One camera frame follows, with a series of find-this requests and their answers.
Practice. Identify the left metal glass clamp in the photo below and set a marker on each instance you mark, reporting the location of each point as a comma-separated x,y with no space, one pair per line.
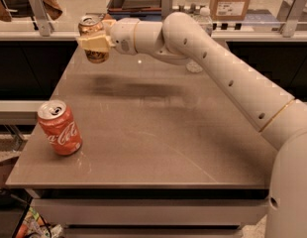
43,22

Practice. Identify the cardboard box with label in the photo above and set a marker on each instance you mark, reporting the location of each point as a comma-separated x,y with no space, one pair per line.
229,10

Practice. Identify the orange LaCroix can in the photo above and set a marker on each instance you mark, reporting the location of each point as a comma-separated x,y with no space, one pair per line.
88,25

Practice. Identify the grey table drawer front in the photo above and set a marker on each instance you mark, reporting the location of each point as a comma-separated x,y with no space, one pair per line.
151,212

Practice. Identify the metal glass clamp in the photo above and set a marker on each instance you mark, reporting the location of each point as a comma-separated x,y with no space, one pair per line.
166,8
292,19
43,22

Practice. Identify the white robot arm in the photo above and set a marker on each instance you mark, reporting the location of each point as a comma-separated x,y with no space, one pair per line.
279,117

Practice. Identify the bin with snack wrappers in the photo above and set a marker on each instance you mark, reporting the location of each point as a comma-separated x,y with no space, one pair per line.
35,226

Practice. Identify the right metal glass clamp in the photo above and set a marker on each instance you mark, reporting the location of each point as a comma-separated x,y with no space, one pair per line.
292,19

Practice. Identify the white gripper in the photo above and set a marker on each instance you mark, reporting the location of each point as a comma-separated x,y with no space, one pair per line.
123,36

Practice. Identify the red Coca-Cola can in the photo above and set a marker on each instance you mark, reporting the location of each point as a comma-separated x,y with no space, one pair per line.
57,121

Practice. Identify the middle metal glass clamp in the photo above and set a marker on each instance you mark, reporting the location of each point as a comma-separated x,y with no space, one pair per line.
166,8

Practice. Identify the clear plastic water bottle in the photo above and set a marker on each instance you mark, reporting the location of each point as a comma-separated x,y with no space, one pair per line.
202,17

